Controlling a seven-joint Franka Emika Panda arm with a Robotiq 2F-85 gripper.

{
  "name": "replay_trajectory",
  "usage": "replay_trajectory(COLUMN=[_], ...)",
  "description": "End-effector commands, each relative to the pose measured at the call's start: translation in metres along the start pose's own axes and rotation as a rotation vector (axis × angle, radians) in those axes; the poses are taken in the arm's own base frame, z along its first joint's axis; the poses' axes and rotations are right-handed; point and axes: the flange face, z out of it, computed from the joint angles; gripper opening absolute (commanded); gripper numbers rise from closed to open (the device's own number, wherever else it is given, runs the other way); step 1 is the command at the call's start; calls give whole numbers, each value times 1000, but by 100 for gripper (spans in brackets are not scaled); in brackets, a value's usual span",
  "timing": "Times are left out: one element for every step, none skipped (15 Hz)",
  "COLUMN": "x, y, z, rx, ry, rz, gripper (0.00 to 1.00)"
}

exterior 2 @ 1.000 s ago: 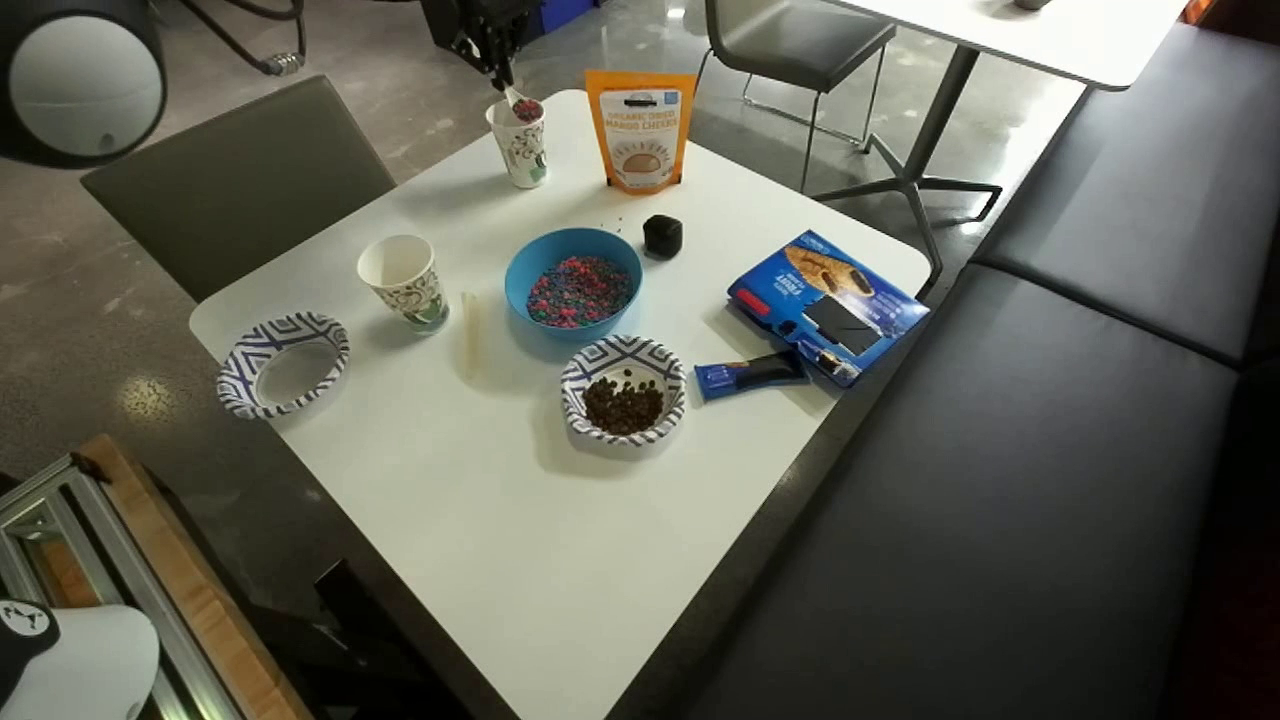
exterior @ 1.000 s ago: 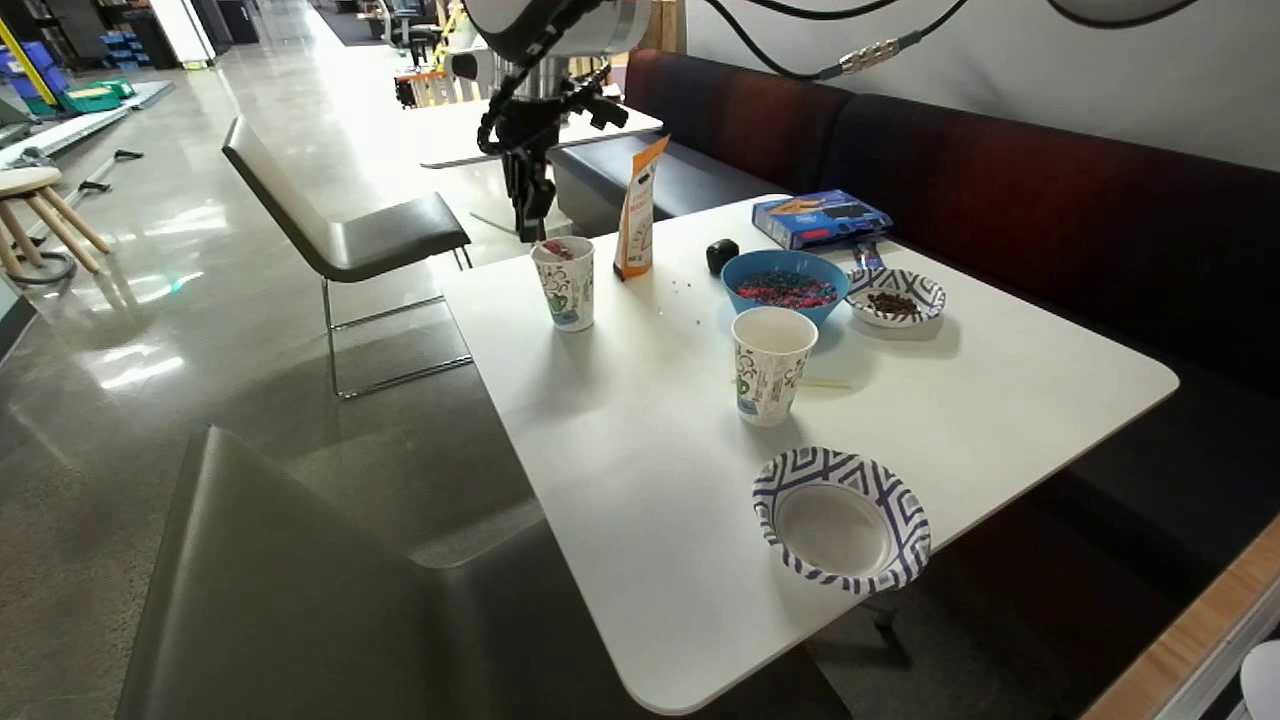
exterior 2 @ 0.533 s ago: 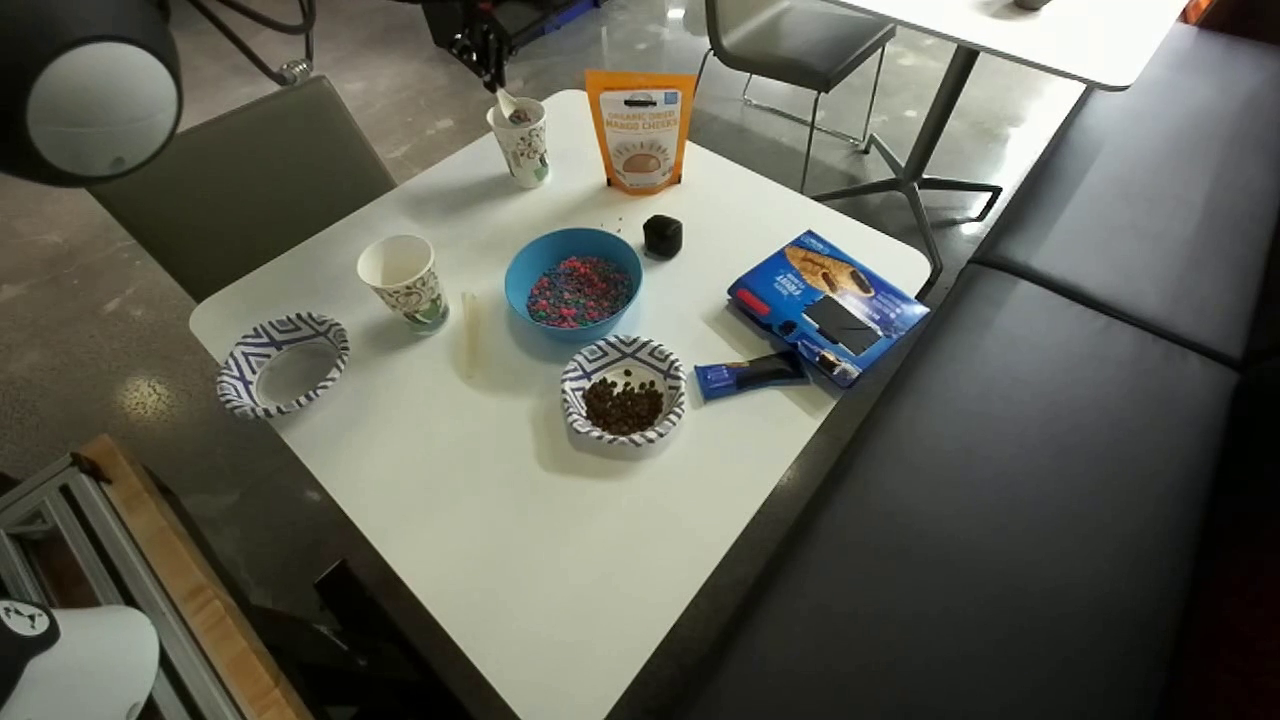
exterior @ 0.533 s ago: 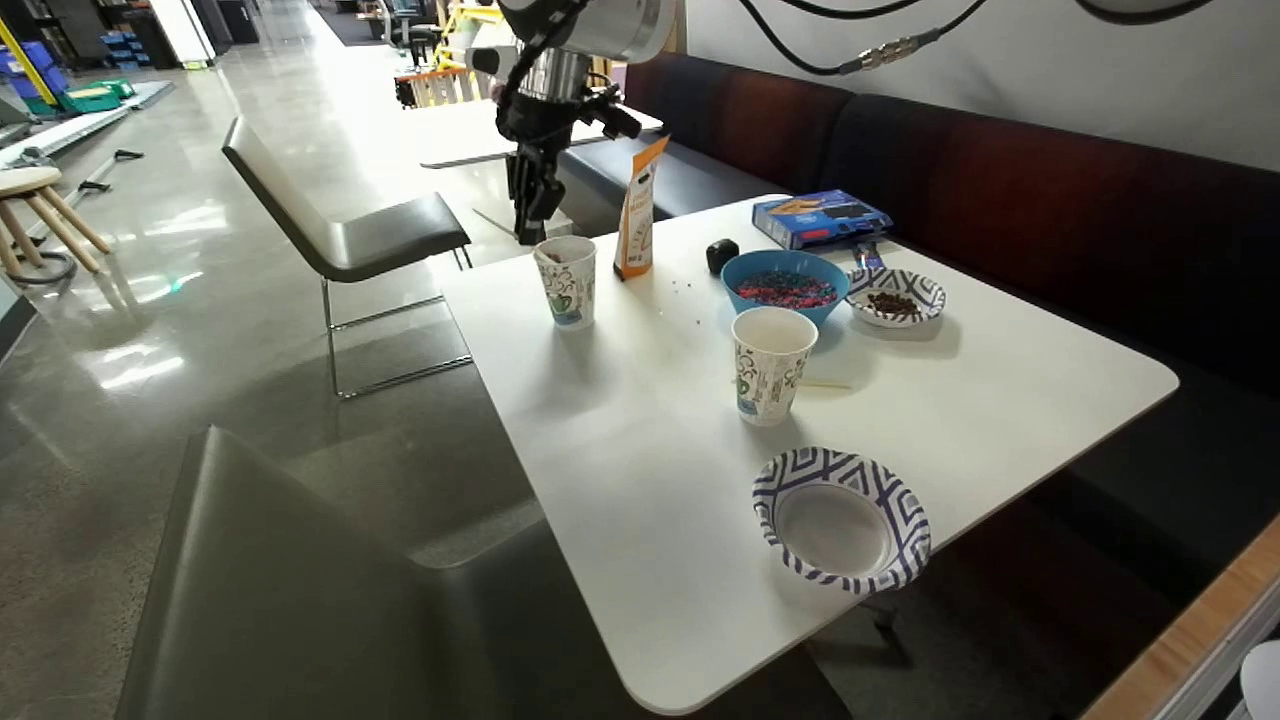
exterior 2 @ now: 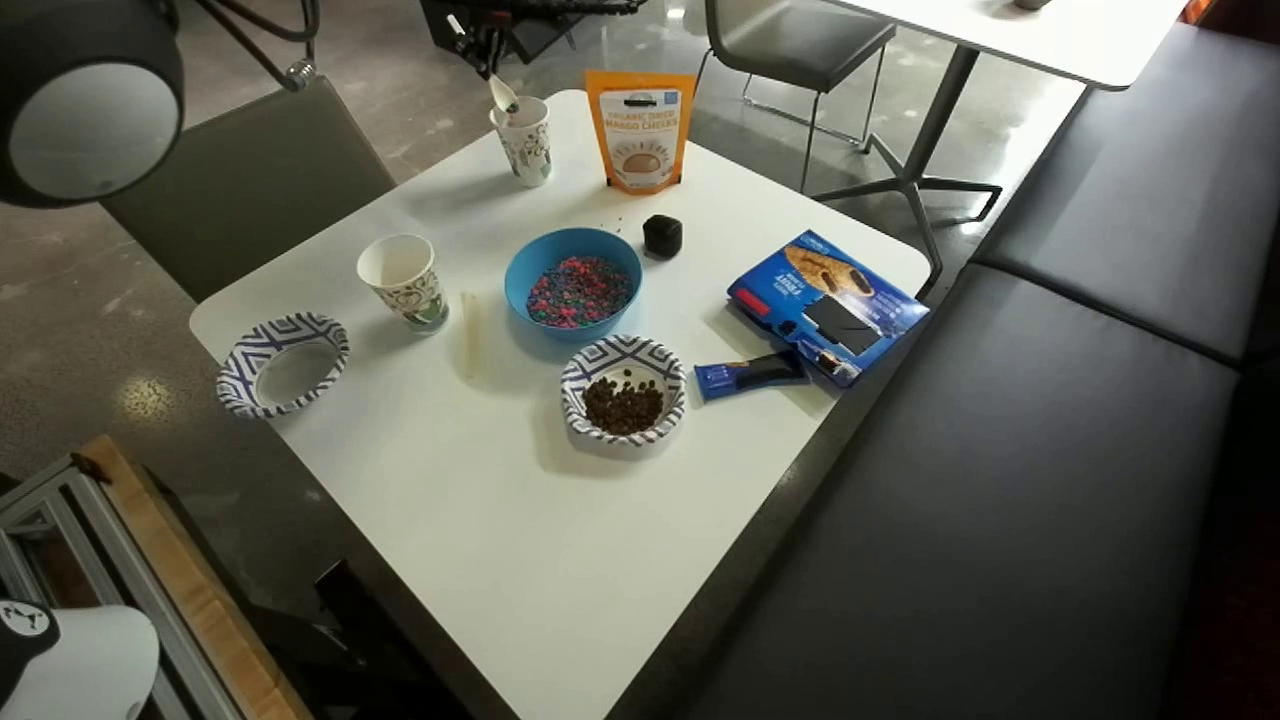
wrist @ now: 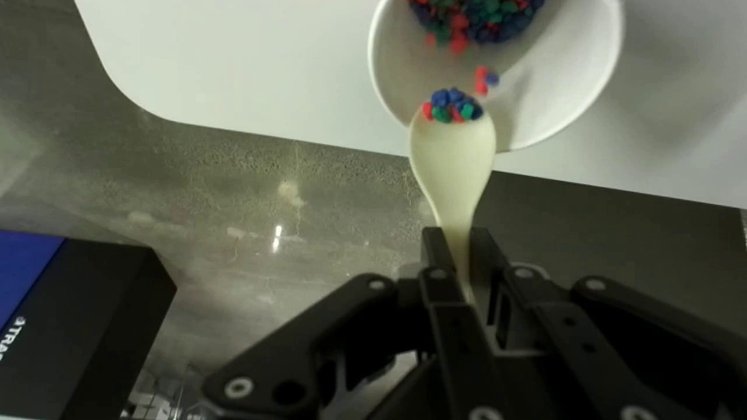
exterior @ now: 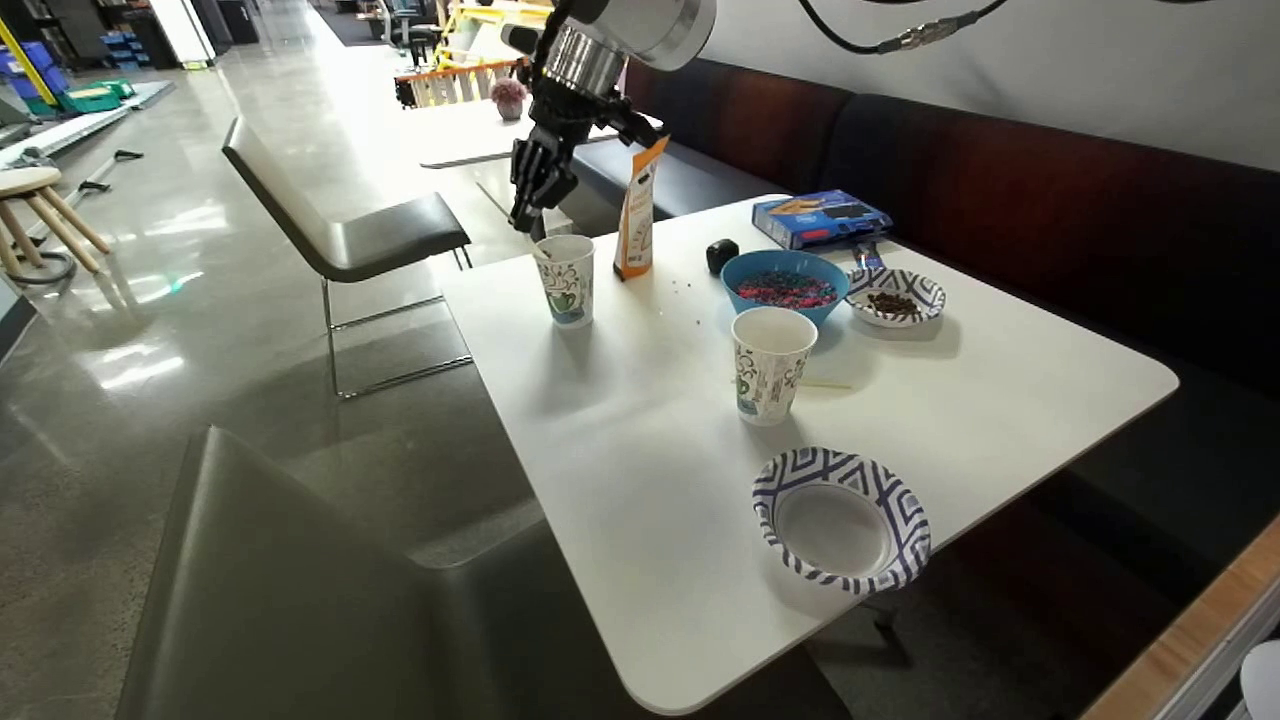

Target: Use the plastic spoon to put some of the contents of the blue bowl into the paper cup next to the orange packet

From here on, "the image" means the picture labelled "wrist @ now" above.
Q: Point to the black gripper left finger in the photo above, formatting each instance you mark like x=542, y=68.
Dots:
x=374, y=350

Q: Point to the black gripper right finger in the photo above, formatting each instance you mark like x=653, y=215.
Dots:
x=607, y=358

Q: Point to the cream plastic spoon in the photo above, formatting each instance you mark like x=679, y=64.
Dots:
x=454, y=166

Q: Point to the red green blue pebbles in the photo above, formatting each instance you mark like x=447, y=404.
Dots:
x=482, y=19

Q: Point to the black case blue label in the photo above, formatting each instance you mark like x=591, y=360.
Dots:
x=84, y=328

